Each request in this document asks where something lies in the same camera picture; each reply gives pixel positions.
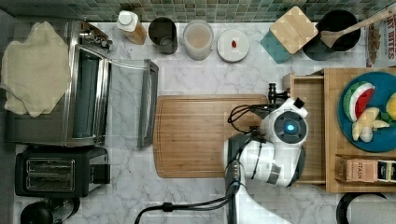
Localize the wooden drawer with black handle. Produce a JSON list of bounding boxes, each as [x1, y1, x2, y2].
[[280, 73, 326, 186]]

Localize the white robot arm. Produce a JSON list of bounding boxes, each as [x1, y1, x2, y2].
[[223, 98, 308, 224]]

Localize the wooden drawer cabinet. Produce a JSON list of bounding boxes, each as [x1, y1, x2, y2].
[[315, 68, 395, 193]]

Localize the bamboo cutting board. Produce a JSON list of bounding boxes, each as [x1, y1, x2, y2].
[[153, 94, 267, 178]]

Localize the pink white lidded bowl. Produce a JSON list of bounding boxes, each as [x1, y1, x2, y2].
[[217, 29, 250, 63]]

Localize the clear cereal jar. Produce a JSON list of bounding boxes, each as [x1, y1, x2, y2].
[[183, 20, 214, 61]]

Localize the dark grey cup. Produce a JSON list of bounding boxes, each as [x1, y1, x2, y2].
[[148, 17, 177, 55]]

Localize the stainless toaster oven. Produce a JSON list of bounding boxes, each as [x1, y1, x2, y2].
[[5, 20, 158, 148]]

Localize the teal canister wooden lid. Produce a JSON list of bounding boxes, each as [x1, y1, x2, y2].
[[261, 7, 318, 63]]

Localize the wooden spoon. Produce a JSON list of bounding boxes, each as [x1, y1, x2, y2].
[[320, 7, 396, 48]]

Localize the black toaster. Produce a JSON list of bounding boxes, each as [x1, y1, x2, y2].
[[15, 146, 110, 198]]

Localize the toy watermelon slice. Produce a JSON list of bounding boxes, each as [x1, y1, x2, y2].
[[343, 81, 375, 122]]

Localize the wooden tea box organizer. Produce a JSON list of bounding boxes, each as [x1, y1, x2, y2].
[[334, 157, 395, 184]]

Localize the toy garlic pieces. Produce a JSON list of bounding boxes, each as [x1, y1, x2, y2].
[[352, 107, 389, 143]]

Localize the black utensil holder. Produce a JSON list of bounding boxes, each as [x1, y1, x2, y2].
[[303, 9, 361, 61]]

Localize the beige cloth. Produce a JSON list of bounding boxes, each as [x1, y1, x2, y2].
[[1, 21, 71, 118]]

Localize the black paper towel holder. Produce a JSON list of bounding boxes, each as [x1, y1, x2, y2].
[[336, 192, 387, 224]]

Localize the black kettle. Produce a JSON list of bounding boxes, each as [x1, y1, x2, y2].
[[21, 198, 80, 224]]

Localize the blue plate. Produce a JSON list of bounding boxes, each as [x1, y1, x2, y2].
[[337, 72, 396, 153]]

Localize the yellow toy lemon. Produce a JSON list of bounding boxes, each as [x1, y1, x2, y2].
[[386, 92, 396, 120]]

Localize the oat bites cereal box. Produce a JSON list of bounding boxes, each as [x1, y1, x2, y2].
[[366, 15, 396, 67]]

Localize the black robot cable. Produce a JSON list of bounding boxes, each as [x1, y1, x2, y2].
[[134, 104, 275, 224]]

